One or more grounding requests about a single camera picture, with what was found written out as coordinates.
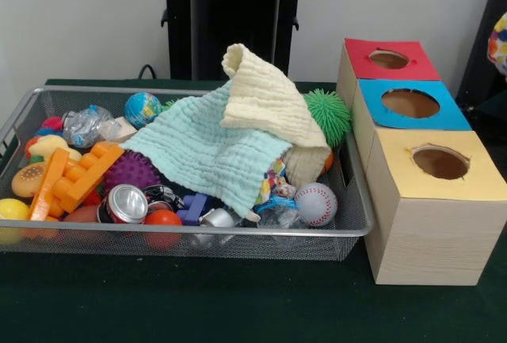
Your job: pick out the pale yellow waffle cloth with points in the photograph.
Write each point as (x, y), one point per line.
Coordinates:
(269, 101)

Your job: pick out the mint green waffle cloth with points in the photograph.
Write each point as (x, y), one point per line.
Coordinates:
(198, 145)

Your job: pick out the colourful polka dot cloth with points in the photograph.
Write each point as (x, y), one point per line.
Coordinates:
(500, 46)

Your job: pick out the shallow mesh bin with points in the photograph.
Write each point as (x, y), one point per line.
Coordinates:
(237, 246)

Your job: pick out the wooden box with three holes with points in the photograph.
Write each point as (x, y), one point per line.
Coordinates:
(435, 240)

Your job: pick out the white baseball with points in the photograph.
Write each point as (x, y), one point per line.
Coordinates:
(317, 204)

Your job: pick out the green spiky rubber ball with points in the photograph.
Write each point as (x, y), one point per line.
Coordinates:
(328, 115)

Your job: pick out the red ball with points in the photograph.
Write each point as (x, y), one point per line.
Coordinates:
(162, 218)

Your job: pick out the globe print ball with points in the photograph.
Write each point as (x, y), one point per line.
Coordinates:
(142, 109)

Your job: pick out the purple spiky ball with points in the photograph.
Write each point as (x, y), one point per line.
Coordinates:
(132, 170)

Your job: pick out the crushed soda can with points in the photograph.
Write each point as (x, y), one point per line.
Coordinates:
(126, 204)

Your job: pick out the dark green table cloth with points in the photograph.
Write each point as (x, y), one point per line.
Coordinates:
(198, 303)
(493, 115)

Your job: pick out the orange plastic block toy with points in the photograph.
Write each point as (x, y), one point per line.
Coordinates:
(79, 184)

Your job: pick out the yellow ball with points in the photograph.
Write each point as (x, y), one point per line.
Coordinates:
(14, 210)

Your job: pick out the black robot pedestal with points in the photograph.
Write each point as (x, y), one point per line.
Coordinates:
(233, 22)

